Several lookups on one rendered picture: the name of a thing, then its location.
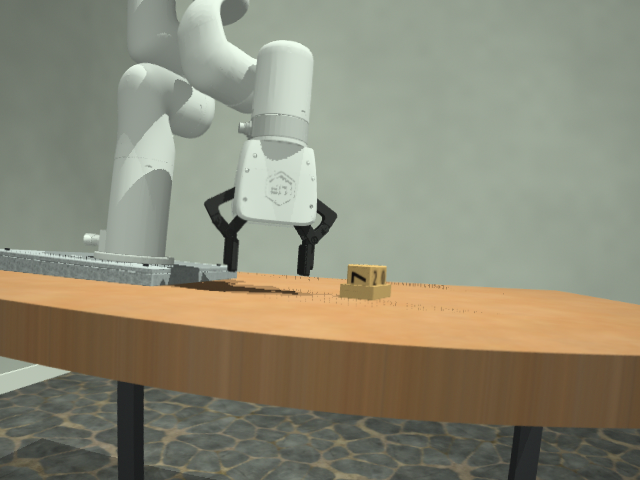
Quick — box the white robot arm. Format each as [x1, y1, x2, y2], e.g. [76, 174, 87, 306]
[84, 0, 314, 265]

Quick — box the tan wooden number cube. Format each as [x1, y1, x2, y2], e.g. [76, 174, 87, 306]
[347, 264, 379, 286]
[375, 265, 387, 285]

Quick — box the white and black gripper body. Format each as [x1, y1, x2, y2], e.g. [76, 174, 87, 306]
[231, 136, 317, 227]

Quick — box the tan wooden calendar tray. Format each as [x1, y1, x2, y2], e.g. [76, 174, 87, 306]
[339, 283, 391, 300]

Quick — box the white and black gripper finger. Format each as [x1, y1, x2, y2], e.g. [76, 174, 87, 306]
[293, 199, 337, 276]
[204, 187, 246, 272]

